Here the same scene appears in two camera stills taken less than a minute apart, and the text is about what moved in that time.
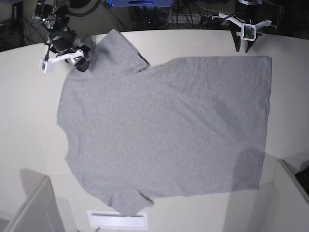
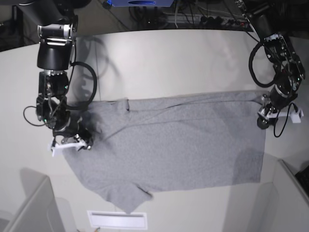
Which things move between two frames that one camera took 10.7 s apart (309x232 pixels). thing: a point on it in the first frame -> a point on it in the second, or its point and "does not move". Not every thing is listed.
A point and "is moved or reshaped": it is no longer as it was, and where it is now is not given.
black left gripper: (63, 41) -> (74, 125)
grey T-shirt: (184, 125) is moved or reshaped
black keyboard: (303, 177) does not move
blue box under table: (140, 3) does not move
